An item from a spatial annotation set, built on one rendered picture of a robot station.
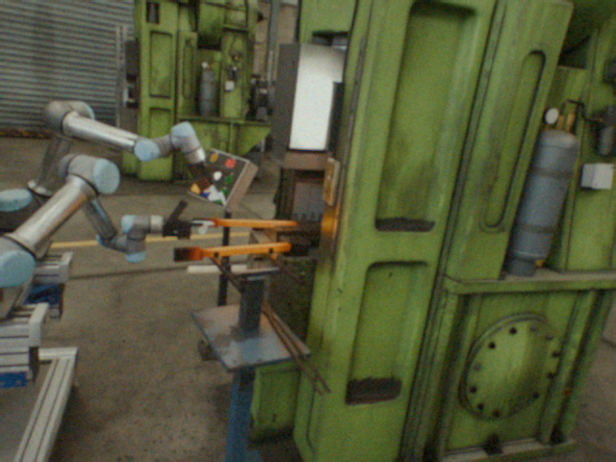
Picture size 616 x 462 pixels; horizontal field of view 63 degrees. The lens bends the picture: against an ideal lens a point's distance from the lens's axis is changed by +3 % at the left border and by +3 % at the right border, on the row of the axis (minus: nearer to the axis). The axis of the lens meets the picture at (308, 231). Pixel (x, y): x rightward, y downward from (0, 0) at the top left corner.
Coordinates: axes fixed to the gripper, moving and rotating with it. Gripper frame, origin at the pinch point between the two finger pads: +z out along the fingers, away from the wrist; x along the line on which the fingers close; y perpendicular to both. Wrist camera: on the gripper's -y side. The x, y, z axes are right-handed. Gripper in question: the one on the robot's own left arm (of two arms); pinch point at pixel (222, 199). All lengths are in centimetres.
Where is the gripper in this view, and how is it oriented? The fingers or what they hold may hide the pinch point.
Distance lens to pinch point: 213.8
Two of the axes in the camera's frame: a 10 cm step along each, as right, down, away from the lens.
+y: -8.7, 4.6, -1.7
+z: 3.5, 8.3, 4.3
